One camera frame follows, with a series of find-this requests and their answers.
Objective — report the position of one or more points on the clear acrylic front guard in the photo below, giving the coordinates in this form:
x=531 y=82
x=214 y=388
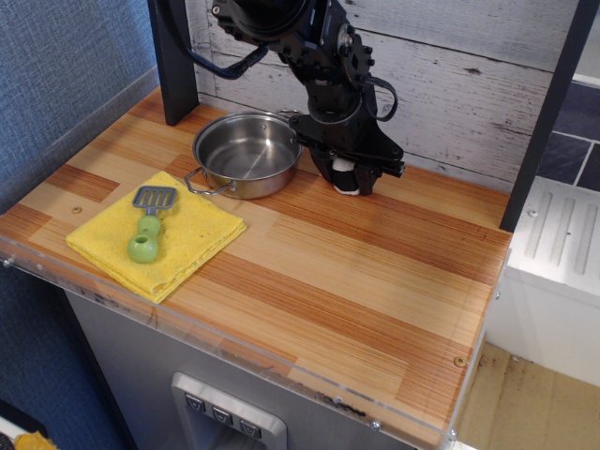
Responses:
x=340 y=374

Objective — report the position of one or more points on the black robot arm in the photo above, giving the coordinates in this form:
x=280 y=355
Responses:
x=324 y=52

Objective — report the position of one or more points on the stainless steel pot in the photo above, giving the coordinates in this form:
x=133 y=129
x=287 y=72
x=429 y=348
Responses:
x=244 y=155

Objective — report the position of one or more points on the yellow object bottom corner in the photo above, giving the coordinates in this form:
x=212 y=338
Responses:
x=33 y=441

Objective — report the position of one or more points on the green grey toy spatula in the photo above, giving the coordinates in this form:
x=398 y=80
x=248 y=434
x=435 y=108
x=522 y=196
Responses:
x=143 y=247

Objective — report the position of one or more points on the white ribbed side cabinet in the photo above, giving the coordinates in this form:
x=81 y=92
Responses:
x=547 y=304

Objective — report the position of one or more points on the dark grey right post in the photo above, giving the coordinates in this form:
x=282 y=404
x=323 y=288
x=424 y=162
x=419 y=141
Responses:
x=572 y=49

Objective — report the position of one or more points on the dark grey post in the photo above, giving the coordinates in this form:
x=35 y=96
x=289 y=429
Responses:
x=175 y=70
x=572 y=49

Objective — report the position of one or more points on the plush sushi roll toy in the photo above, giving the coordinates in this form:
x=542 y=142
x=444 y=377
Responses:
x=343 y=177

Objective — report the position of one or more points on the silver dispenser panel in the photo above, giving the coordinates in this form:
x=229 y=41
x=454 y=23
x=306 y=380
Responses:
x=214 y=419

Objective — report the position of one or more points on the dark grey left post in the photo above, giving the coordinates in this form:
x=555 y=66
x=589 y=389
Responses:
x=175 y=70

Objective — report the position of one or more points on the yellow folded cloth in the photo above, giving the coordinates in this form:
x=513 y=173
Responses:
x=191 y=233

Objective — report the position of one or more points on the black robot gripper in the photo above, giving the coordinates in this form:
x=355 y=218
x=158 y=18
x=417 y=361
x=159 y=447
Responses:
x=355 y=136

